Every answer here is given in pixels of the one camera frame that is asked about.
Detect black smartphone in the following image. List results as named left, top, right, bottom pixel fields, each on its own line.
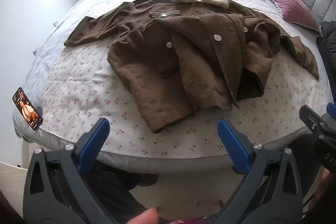
left=12, top=87, right=44, bottom=131

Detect pink floral garment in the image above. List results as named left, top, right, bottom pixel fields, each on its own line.
left=168, top=217, right=213, bottom=224

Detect bed with pale blue sheet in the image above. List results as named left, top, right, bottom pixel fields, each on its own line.
left=12, top=0, right=334, bottom=169

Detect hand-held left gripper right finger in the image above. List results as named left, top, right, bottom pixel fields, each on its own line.
left=217, top=118, right=305, bottom=224

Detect person's right hand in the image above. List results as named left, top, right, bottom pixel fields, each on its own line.
left=314, top=168, right=332, bottom=205

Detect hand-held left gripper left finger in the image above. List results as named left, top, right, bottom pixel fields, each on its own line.
left=23, top=117, right=121, bottom=224

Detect brown jacket with fur collar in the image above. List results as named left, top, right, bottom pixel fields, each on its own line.
left=64, top=0, right=319, bottom=134

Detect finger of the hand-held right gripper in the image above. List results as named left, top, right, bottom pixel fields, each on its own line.
left=326, top=102, right=336, bottom=123
left=299, top=105, right=328, bottom=140

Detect person's left hand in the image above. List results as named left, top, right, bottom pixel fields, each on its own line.
left=123, top=208, right=159, bottom=224

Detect person's leg in dark pants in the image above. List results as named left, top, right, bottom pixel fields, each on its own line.
left=87, top=161, right=158, bottom=224

